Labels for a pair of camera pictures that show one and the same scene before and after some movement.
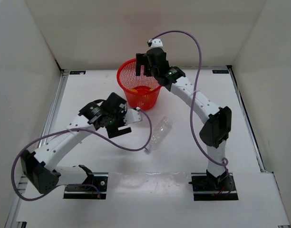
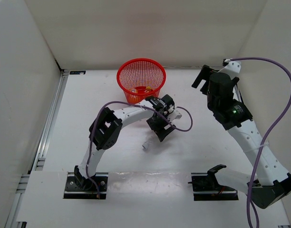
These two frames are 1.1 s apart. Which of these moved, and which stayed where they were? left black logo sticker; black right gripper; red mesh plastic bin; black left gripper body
Moved: black right gripper; black left gripper body
Stayed: red mesh plastic bin; left black logo sticker
